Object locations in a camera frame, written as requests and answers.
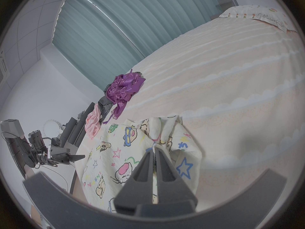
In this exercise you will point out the bed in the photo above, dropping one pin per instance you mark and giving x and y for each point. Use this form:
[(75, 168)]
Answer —
[(226, 80)]

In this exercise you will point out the white printed pyjama top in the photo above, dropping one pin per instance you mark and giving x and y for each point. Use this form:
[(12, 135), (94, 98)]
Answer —
[(114, 156)]

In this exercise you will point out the dark grey garment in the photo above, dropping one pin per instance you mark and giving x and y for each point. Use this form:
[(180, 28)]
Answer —
[(104, 104)]

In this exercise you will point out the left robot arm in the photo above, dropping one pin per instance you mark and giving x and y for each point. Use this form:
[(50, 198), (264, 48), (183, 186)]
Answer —
[(16, 147)]

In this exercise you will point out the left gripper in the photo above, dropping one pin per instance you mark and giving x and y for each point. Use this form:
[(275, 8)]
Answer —
[(48, 153)]

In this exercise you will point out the white printed pillow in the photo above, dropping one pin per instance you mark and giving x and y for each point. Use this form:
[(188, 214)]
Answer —
[(259, 14)]

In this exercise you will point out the round white mirror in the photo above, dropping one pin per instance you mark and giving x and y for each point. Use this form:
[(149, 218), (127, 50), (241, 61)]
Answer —
[(51, 127)]

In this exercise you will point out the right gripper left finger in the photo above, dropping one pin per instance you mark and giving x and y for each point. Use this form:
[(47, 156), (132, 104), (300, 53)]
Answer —
[(140, 185)]

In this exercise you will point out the black chest of drawers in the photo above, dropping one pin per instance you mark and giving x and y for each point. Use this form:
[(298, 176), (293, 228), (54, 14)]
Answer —
[(76, 130)]

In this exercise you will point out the purple satin garment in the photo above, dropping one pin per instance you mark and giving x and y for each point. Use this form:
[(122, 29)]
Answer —
[(122, 87)]

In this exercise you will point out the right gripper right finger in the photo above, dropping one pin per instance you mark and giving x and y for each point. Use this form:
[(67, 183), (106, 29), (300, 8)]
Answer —
[(171, 185)]

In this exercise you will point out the grey bedside table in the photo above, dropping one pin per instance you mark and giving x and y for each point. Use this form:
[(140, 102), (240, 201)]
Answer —
[(222, 5)]

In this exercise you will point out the pink garment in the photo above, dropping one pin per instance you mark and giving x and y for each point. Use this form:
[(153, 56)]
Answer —
[(91, 123)]

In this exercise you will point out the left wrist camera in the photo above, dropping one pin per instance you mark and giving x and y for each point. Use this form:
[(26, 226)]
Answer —
[(56, 142)]

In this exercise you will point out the white ceiling air vent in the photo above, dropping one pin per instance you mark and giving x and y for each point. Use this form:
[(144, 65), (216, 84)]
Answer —
[(3, 68)]

